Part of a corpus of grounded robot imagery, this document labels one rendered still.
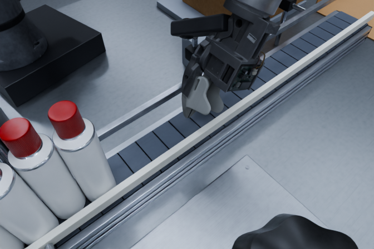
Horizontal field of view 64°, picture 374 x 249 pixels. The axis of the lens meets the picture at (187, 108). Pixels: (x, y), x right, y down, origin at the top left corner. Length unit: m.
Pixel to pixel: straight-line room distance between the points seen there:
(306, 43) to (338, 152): 0.29
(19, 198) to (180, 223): 0.23
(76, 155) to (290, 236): 0.28
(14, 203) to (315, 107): 0.60
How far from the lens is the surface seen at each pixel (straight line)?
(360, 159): 0.69
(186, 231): 0.49
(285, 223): 0.19
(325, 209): 0.61
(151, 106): 0.51
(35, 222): 0.46
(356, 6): 1.13
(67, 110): 0.37
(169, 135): 0.57
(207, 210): 0.50
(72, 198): 0.48
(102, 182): 0.47
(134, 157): 0.55
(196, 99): 0.50
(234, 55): 0.44
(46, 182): 0.42
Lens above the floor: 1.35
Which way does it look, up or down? 50 degrees down
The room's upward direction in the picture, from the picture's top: straight up
